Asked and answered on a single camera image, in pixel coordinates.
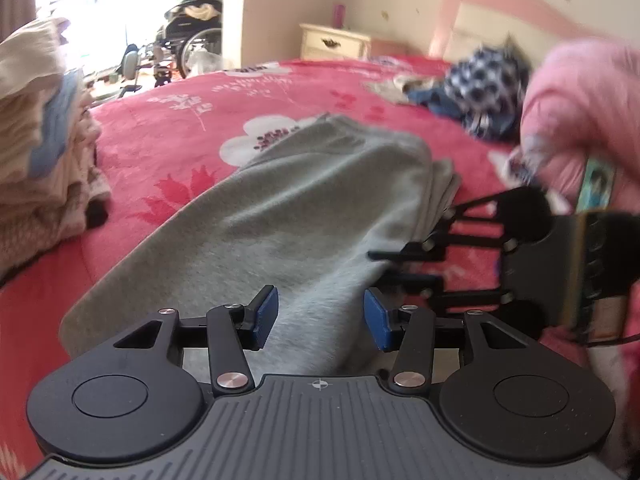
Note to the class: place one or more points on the red floral blanket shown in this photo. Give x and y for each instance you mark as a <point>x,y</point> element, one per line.
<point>200,85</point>

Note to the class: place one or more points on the purple bottle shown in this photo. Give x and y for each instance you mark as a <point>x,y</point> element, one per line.
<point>340,15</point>

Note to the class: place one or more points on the cream nightstand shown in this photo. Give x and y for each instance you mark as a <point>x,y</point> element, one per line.
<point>332,42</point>

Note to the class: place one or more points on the wheelchair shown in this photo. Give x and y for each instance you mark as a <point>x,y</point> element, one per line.
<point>192,30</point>

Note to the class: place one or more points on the stack of folded clothes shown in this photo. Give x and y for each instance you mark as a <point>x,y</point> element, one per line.
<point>35,160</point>

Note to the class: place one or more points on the grey oval object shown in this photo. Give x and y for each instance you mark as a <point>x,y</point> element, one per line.
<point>131,60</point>

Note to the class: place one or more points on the white plastic bag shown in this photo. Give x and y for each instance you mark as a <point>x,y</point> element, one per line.
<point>202,62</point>

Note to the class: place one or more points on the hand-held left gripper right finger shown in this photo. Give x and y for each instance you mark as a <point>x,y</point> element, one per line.
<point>376,320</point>

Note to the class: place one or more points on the grey sweatpants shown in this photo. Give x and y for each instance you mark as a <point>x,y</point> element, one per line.
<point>300,210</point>

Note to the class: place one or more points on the pink headboard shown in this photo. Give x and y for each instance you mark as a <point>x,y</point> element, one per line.
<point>500,10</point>

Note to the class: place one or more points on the beige garment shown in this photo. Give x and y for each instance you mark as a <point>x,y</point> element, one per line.
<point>400,87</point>

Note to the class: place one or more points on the person's right forearm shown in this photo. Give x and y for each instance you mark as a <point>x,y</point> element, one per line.
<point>585,100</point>

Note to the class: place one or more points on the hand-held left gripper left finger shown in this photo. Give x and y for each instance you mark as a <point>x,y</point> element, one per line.
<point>265,317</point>

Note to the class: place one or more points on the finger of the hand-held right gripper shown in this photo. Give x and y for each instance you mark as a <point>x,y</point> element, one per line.
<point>415,252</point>
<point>450,297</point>

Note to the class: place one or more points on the blue white patterned clothes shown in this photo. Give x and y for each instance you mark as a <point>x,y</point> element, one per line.
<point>485,85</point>

